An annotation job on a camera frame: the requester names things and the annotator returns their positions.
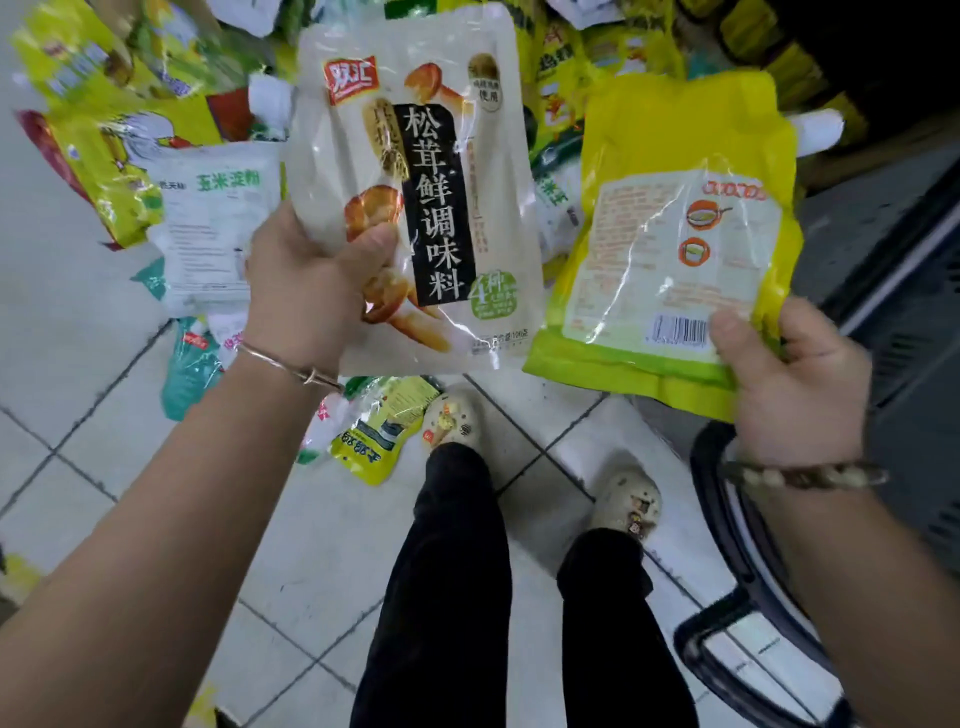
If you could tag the person's right hand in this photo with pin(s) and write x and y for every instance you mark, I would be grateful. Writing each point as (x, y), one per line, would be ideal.
(806, 405)

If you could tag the person's left hand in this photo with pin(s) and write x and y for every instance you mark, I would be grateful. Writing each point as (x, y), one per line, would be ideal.
(300, 300)

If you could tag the person's left thumb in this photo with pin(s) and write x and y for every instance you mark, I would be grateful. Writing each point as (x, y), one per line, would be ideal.
(371, 247)

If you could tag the person's right thumb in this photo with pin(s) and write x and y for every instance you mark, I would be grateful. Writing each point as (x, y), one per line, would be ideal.
(739, 341)

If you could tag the white mushroom seasoning packet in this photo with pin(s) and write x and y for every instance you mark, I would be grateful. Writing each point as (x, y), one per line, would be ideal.
(427, 195)

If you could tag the yellow-green seasoning packet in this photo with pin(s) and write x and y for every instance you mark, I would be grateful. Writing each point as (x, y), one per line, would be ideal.
(675, 240)

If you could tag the person's right forearm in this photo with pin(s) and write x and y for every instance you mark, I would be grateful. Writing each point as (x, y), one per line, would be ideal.
(870, 592)

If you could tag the person's left forearm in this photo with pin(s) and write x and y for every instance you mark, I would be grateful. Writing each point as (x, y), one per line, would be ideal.
(150, 540)

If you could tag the white starch packet green print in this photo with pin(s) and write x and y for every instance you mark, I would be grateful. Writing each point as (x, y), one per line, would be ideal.
(214, 217)

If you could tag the white packet pink print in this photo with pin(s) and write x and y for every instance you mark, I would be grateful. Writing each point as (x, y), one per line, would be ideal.
(227, 337)

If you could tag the dark grey shelf base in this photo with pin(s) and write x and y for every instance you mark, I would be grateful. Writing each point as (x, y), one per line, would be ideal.
(907, 315)

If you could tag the small yellow-green sauce packet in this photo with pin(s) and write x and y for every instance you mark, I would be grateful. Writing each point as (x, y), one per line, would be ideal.
(382, 431)

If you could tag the white packet red print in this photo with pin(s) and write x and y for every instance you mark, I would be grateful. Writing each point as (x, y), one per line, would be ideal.
(324, 427)

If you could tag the person's left cream clog shoe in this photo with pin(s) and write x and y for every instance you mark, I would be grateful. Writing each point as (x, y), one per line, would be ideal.
(450, 420)

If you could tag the person's cream clog shoe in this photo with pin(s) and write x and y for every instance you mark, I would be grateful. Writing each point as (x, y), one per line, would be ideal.
(626, 499)
(450, 420)

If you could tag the person's right cream clog shoe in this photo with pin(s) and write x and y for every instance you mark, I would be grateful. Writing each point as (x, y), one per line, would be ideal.
(626, 499)

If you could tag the teal packet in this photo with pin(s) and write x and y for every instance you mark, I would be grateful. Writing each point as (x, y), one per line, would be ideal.
(191, 367)

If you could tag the pile of yellow packets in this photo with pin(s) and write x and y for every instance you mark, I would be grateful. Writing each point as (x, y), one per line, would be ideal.
(570, 82)

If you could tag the yellow packet with cartoon chef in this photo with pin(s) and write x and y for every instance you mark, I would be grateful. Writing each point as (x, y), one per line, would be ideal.
(112, 157)

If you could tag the person's right leg black trousers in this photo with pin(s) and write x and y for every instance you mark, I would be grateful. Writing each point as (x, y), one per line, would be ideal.
(615, 637)

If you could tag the person's leg black trousers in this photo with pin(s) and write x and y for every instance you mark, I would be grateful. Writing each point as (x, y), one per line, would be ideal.
(442, 600)
(615, 637)

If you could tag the person's left leg black trousers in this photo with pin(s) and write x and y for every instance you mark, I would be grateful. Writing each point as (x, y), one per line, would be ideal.
(442, 600)

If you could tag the black metal frame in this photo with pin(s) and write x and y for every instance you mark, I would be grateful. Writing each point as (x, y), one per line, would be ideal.
(739, 540)

